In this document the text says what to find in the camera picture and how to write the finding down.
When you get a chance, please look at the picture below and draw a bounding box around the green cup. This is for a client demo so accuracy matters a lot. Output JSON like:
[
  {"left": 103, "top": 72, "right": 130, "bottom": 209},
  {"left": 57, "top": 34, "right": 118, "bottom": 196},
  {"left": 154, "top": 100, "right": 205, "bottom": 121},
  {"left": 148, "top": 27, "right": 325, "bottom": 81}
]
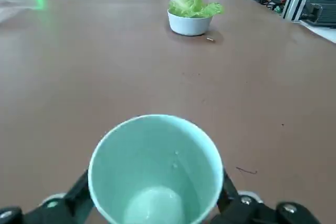
[{"left": 88, "top": 114, "right": 225, "bottom": 224}]

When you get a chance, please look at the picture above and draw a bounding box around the green lettuce leaf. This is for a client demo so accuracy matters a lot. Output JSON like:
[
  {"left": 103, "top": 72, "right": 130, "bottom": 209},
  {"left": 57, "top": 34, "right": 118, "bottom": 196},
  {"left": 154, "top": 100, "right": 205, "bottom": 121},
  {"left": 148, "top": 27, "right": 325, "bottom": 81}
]
[{"left": 167, "top": 0, "right": 226, "bottom": 19}]

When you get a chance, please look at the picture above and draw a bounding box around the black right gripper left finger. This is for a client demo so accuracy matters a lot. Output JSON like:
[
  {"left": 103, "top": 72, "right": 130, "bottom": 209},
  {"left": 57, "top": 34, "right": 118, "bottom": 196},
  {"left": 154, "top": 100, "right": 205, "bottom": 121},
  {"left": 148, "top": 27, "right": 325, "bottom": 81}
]
[{"left": 0, "top": 168, "right": 106, "bottom": 224}]

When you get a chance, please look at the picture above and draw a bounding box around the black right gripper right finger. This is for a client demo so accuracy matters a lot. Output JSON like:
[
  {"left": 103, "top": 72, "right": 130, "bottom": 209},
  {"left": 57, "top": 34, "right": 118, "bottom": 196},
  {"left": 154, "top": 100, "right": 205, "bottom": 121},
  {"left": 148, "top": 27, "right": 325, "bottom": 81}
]
[{"left": 207, "top": 167, "right": 323, "bottom": 224}]

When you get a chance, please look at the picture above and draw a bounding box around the black power supply unit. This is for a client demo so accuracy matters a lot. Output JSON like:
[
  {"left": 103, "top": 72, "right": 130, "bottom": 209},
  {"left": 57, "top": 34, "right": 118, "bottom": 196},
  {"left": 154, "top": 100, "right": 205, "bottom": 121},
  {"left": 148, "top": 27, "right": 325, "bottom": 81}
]
[{"left": 301, "top": 0, "right": 336, "bottom": 27}]

